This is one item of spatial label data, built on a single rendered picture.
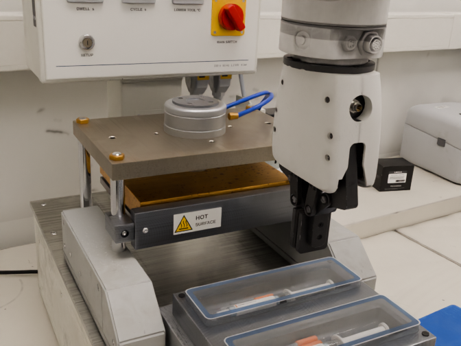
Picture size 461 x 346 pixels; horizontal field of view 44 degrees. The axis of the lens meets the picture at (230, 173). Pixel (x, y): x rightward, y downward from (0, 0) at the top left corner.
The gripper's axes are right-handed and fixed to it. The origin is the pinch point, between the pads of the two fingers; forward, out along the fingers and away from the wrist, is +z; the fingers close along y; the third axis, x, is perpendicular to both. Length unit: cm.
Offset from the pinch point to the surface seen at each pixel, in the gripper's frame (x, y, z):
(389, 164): -68, 62, 23
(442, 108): -93, 72, 13
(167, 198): 7.4, 17.5, 3.0
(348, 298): -6.2, 0.5, 9.4
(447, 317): -45, 19, 34
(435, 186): -82, 60, 30
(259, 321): 4.3, 0.6, 9.4
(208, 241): -3.1, 28.5, 15.9
